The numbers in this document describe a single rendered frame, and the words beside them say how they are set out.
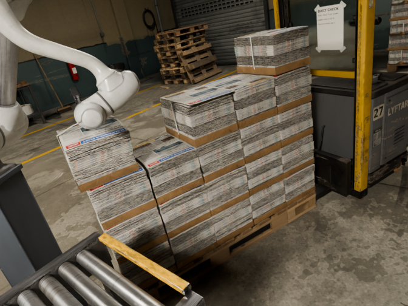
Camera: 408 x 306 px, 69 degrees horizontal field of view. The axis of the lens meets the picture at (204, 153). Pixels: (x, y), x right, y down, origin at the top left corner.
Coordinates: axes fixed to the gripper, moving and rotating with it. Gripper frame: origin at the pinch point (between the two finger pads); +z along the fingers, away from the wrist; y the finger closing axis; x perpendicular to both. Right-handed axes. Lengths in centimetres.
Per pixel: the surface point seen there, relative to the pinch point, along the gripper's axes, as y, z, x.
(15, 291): 41, -58, -41
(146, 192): 47, -16, 15
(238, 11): -67, 575, 524
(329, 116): 59, 4, 175
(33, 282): 41, -58, -36
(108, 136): 13.2, -20.4, 5.8
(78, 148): 13.8, -20.4, -7.4
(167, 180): 46, -16, 28
